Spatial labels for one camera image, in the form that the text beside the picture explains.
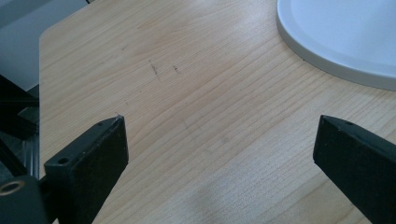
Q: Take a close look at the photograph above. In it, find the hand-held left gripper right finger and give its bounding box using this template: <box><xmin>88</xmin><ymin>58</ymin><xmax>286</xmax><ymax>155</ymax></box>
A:
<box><xmin>312</xmin><ymin>114</ymin><xmax>396</xmax><ymax>224</ymax></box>

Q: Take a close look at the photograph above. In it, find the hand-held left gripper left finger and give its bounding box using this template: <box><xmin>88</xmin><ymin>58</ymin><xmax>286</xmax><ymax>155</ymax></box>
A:
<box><xmin>43</xmin><ymin>115</ymin><xmax>130</xmax><ymax>224</ymax></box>

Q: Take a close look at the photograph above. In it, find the black metal frame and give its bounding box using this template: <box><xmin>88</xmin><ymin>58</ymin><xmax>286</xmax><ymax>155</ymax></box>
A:
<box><xmin>0</xmin><ymin>74</ymin><xmax>40</xmax><ymax>180</ymax></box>

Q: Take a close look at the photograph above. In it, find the white round plate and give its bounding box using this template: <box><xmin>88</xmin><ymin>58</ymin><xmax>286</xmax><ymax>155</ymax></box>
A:
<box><xmin>276</xmin><ymin>0</ymin><xmax>396</xmax><ymax>91</ymax></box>

